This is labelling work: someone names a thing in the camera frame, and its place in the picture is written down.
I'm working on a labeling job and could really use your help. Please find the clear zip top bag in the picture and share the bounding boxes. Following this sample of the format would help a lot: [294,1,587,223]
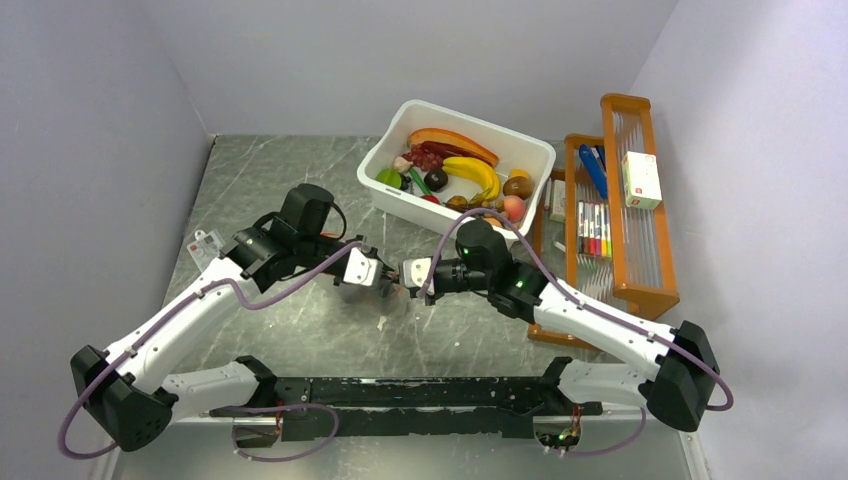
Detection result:
[314,236,409,317]

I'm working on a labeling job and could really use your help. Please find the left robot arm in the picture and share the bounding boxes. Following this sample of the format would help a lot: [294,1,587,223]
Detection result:
[57,183,365,460]

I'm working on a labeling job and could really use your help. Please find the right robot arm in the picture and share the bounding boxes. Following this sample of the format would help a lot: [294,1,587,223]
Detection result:
[404,216,733,432]

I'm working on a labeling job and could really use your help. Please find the white plastic food bin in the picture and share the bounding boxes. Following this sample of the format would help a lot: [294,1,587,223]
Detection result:
[357,100,556,244]

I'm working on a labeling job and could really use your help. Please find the green toy lime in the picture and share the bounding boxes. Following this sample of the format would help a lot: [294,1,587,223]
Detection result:
[376,168,403,189]

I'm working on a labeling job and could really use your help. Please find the red toy grapes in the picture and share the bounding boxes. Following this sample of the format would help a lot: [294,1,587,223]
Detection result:
[402,144,444,172]

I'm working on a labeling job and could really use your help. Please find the yellow toy banana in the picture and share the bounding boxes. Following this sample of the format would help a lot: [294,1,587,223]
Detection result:
[442,157,501,207]

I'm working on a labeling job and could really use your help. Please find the orange toy melon slice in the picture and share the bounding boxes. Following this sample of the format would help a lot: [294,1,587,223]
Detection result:
[407,128,499,167]

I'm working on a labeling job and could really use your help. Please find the set of coloured markers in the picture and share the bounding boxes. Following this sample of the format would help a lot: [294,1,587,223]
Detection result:
[577,200,613,258]

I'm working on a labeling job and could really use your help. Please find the orange wooden rack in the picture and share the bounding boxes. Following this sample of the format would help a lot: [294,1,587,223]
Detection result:
[545,93,680,320]

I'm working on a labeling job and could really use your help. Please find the white tag card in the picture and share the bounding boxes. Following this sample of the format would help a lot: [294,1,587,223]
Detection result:
[186,230,224,271]

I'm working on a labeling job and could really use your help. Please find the white small carton box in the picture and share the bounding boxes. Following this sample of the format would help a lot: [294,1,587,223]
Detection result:
[621,151,662,211]

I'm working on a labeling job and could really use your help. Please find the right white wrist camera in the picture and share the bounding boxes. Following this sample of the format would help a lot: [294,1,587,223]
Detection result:
[399,257,435,298]

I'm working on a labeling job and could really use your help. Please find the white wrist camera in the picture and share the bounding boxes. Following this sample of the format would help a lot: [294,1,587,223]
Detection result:
[399,257,435,298]
[342,247,383,288]

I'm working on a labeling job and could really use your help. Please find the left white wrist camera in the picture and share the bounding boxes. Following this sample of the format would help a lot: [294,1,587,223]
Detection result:
[342,247,383,288]

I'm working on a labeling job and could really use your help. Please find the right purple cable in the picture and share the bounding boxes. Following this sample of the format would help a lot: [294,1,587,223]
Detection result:
[427,207,735,458]

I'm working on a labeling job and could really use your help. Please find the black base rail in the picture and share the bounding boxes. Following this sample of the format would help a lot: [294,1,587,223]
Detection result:
[213,376,602,441]

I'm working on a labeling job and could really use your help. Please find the blue handled tool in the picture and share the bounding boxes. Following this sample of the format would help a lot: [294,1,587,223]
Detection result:
[578,144,608,200]

